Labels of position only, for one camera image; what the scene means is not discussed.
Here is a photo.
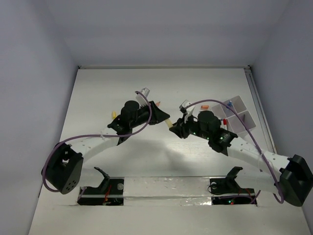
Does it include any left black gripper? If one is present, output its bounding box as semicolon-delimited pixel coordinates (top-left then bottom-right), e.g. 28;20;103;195
129;101;168;129

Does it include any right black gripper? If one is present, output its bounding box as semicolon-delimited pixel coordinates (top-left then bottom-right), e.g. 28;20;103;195
169;113;211;141

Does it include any yellow highlighter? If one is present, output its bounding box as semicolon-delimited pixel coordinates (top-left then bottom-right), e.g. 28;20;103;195
165;119;173;128

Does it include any red-cap white marker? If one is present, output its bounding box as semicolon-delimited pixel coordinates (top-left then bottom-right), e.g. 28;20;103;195
221;119;227;130

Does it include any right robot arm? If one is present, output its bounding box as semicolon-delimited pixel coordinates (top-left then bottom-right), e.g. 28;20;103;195
169;111;313;207

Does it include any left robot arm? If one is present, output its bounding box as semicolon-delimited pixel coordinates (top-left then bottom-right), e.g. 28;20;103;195
42;100;170;194

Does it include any orange eraser piece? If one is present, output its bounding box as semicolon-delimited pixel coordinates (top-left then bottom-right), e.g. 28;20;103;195
201;105;209;110

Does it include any white divided organizer box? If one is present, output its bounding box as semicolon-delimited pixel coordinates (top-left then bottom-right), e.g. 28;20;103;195
211;95;256;138

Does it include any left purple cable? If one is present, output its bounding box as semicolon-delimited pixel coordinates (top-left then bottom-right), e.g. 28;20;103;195
41;91;153;193

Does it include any purple cable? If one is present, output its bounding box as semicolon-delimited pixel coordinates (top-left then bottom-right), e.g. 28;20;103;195
184;99;285;204
41;91;153;193

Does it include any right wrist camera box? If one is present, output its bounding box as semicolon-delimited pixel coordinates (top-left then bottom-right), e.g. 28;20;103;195
179;100;195;123

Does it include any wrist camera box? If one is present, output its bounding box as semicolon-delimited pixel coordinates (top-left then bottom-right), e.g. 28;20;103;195
179;100;195;123
136;88;150;107

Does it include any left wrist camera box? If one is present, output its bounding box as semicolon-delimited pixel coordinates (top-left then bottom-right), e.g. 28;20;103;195
136;88;150;107

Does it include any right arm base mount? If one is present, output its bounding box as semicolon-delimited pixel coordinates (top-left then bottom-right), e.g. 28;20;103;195
207;166;257;206

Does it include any aluminium side rail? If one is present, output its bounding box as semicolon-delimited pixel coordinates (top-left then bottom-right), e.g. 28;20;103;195
244;65;283;173

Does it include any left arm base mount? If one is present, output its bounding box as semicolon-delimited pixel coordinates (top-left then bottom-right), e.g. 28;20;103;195
77;167;124;206

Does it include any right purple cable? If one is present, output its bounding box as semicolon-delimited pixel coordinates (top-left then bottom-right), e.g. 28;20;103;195
184;99;285;204

